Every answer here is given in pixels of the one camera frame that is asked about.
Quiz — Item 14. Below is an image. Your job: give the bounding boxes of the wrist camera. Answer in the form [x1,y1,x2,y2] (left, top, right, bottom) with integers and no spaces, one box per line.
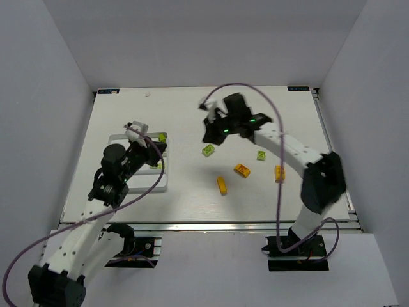
[124,121,149,142]
[199,98,217,118]

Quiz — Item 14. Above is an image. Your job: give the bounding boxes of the blue label sticker right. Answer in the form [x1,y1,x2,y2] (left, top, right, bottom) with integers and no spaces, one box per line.
[287,86,310,91]

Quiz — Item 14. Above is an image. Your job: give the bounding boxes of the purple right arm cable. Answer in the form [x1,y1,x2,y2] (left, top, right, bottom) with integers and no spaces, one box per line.
[199,83,339,264]

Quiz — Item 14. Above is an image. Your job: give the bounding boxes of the blue label sticker left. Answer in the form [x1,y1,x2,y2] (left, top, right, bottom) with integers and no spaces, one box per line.
[97,89,120,95]

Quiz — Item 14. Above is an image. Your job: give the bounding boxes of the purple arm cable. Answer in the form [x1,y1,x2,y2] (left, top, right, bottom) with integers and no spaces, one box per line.
[199,83,339,264]
[1,126,166,307]

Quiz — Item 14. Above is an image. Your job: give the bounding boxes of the pale green curved studded lego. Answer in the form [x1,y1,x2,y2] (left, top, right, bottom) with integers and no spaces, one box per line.
[150,162,163,169]

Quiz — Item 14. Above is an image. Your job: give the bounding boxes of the yellow curved lego brick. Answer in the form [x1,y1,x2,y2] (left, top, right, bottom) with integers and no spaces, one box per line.
[274,165,286,184]

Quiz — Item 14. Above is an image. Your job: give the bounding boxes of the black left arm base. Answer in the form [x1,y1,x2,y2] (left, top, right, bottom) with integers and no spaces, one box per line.
[105,237,162,269]

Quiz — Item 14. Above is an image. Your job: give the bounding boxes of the blue label sticker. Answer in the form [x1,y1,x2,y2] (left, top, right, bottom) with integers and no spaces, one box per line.
[97,89,120,95]
[287,86,310,91]

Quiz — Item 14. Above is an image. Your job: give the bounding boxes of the pale green upside-down curved lego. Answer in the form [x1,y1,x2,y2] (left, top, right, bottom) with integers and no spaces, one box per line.
[202,144,215,157]

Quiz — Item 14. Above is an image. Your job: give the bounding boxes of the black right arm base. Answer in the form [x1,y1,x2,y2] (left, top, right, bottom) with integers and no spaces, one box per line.
[261,235,329,272]

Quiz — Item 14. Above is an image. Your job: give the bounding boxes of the pale green upside-down square lego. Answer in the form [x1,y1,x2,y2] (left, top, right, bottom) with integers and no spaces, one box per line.
[256,150,266,161]

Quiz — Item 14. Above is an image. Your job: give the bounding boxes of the white sorting tray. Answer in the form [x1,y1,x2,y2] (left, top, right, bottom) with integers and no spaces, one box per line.
[108,132,169,194]

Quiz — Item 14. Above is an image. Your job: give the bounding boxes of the orange upside-down lego brick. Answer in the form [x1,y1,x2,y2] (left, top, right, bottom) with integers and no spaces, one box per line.
[233,163,251,178]

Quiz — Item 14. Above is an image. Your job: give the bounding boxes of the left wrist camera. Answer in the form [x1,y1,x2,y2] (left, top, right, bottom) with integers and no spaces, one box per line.
[124,121,149,142]

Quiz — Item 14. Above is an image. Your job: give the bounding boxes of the lime green small lego brick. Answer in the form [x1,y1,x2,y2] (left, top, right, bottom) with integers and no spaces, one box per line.
[158,133,167,143]

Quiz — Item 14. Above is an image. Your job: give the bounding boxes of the yellow long lego brick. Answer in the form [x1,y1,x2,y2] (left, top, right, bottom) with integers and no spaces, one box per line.
[217,176,228,196]

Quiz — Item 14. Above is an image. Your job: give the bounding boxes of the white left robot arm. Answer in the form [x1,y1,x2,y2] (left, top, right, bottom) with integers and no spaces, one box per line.
[28,139,167,306]

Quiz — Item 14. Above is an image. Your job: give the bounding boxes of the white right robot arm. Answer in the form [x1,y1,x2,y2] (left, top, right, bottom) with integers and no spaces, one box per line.
[199,93,346,249]

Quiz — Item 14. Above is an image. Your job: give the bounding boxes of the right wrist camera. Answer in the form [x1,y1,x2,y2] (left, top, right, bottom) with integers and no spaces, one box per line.
[199,98,217,118]

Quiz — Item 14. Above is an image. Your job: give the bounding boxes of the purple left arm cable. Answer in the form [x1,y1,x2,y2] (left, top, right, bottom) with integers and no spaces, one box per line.
[1,126,166,307]

